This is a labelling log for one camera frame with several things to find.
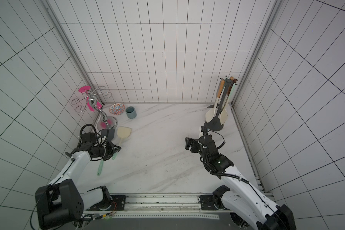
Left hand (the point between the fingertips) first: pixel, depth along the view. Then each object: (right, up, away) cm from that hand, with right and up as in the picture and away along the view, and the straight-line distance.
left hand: (120, 149), depth 84 cm
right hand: (+43, +9, -4) cm, 44 cm away
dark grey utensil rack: (+66, +14, +28) cm, 73 cm away
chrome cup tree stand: (-17, +16, +19) cm, 30 cm away
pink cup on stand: (-18, +27, +3) cm, 32 cm away
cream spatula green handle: (-7, +8, +21) cm, 23 cm away
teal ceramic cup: (-1, +23, +23) cm, 32 cm away
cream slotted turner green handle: (+66, +20, +11) cm, 70 cm away
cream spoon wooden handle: (+58, +21, +13) cm, 63 cm away
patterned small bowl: (-14, +26, +30) cm, 42 cm away
